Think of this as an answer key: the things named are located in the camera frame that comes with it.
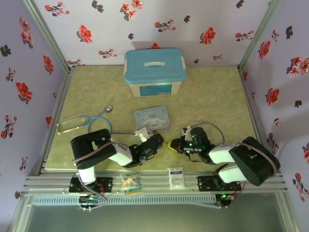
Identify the cartoon dog tin box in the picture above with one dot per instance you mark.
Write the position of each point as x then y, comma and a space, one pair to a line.
152, 118

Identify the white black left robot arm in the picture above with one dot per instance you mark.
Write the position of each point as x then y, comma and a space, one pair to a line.
91, 145

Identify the white blue label packet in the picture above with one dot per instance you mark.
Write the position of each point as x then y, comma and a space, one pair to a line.
176, 178

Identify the clear packet of small parts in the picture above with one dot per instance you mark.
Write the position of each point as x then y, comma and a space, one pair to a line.
131, 183

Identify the blue stethoscope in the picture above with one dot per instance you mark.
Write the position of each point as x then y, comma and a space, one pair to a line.
109, 108

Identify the blue lid storage box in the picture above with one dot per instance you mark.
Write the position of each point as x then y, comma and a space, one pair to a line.
154, 65

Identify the aluminium mounting rail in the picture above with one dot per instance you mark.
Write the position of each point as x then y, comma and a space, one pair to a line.
154, 181

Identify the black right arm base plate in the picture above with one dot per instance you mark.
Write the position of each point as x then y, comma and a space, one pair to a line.
205, 183

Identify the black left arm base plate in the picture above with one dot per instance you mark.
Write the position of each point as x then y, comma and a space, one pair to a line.
107, 184

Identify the aluminium side rail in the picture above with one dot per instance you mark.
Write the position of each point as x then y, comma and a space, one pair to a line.
252, 106
55, 116

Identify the aluminium frame post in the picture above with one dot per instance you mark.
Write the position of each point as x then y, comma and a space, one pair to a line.
260, 31
46, 33

